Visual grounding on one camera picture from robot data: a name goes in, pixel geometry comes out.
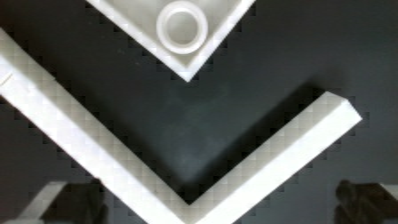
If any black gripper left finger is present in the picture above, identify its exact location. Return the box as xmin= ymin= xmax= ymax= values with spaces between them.
xmin=16 ymin=179 xmax=110 ymax=224

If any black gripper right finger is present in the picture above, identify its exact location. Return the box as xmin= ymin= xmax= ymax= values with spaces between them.
xmin=334 ymin=180 xmax=398 ymax=224

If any white square table top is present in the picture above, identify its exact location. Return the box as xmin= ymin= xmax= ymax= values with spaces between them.
xmin=87 ymin=0 xmax=255 ymax=81

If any white L-shaped obstacle fence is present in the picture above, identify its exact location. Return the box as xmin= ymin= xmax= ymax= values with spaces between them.
xmin=0 ymin=29 xmax=360 ymax=224

